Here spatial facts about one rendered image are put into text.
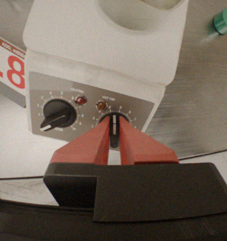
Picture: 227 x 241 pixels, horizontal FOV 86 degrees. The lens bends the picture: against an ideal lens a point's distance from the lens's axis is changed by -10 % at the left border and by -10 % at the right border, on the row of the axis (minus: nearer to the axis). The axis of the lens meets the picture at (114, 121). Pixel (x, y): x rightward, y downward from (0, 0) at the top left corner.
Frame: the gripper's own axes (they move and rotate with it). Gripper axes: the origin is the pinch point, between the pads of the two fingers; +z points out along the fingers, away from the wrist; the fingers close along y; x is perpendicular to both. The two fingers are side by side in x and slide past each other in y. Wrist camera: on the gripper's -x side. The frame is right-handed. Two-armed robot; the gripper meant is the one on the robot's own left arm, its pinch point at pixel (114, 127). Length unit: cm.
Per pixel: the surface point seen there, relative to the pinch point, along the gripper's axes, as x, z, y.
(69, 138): 2.8, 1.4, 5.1
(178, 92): 0.4, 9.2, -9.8
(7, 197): 12.0, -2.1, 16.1
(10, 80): -3.0, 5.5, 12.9
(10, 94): -1.1, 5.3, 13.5
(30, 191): 11.3, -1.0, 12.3
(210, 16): -11.1, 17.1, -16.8
